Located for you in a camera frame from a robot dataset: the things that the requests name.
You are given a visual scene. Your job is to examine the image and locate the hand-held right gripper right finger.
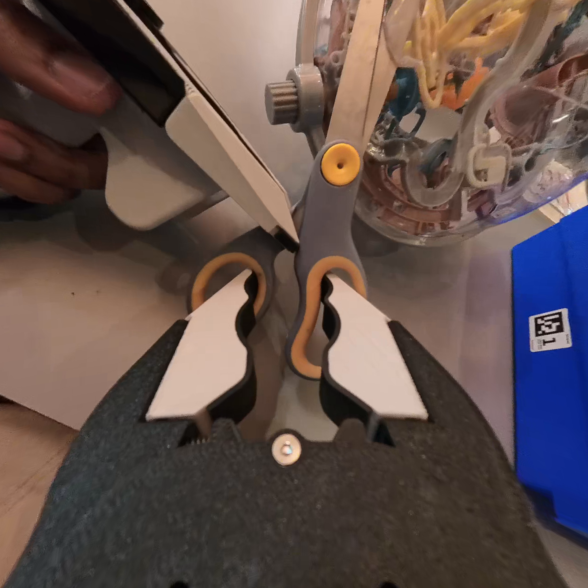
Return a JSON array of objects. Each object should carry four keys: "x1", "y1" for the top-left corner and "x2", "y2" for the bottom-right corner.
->
[{"x1": 319, "y1": 275, "x2": 430, "y2": 442}]

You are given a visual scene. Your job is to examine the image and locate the person's left hand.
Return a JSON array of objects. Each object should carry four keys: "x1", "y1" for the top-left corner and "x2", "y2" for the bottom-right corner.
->
[{"x1": 0, "y1": 0, "x2": 121, "y2": 205}]

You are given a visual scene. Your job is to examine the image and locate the clear plastic maze ball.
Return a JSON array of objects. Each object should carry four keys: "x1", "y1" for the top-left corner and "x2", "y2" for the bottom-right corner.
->
[{"x1": 264, "y1": 0, "x2": 588, "y2": 249}]

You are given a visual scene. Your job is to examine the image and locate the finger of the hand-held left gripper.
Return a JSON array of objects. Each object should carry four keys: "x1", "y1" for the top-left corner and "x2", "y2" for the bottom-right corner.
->
[{"x1": 164, "y1": 91, "x2": 300, "y2": 252}]

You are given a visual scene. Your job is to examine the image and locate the blue plastic bin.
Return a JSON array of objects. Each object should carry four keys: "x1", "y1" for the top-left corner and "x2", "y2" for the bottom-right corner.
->
[{"x1": 511, "y1": 216, "x2": 588, "y2": 538}]

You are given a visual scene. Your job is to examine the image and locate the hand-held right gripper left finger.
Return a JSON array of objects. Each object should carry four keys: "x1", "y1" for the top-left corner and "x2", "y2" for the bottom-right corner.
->
[{"x1": 145, "y1": 269, "x2": 258, "y2": 437}]

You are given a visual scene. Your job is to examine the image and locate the grey and orange scissors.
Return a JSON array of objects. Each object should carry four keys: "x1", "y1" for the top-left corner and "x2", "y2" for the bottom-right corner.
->
[{"x1": 186, "y1": 0, "x2": 398, "y2": 381}]

